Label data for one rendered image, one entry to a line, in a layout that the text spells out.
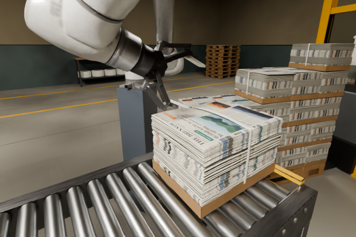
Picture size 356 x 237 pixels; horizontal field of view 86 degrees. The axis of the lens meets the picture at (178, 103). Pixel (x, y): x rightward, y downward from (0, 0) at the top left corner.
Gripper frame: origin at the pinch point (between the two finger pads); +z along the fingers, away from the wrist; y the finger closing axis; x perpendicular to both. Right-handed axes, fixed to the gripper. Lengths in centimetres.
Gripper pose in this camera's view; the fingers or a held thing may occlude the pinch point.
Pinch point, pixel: (192, 85)
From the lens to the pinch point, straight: 59.4
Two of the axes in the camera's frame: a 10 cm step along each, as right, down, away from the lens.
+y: -3.7, 9.3, 0.1
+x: 5.7, 2.4, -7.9
